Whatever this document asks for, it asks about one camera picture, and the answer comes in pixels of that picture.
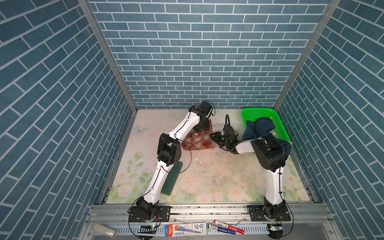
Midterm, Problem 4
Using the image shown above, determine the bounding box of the blue marker pen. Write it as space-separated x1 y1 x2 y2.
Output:
209 224 236 235

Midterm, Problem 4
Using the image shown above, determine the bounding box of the grey white small device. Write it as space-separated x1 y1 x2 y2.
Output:
93 224 118 238

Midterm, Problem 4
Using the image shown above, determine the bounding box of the yellow floral skirt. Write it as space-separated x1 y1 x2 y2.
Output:
270 130 277 137

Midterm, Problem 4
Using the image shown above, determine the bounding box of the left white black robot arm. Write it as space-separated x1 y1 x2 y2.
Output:
133 100 215 221

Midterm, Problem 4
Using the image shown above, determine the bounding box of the red plaid skirt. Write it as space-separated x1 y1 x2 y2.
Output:
182 120 215 151

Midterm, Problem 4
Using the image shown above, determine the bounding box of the dark blue denim skirt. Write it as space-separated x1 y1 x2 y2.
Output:
243 118 292 159

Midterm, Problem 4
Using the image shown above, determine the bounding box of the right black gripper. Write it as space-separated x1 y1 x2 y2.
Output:
209 131 230 148

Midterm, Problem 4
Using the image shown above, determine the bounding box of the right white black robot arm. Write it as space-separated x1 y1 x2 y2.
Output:
210 132 288 221

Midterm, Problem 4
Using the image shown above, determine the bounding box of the green plastic basket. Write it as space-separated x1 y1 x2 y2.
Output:
242 108 291 142

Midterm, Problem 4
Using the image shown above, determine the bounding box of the dark green rectangular board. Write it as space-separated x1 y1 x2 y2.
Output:
161 162 183 196

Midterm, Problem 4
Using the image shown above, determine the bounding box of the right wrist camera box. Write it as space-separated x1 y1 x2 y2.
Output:
223 124 237 139

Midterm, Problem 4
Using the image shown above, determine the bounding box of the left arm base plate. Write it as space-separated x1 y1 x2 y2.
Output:
129 206 171 223

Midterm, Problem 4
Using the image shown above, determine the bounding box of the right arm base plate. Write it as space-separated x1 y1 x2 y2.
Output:
246 203 291 222

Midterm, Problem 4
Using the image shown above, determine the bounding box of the aluminium front rail frame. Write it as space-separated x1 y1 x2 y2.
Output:
79 202 342 240

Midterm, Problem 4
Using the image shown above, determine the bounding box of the marker package box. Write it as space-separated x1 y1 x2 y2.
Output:
164 223 208 238

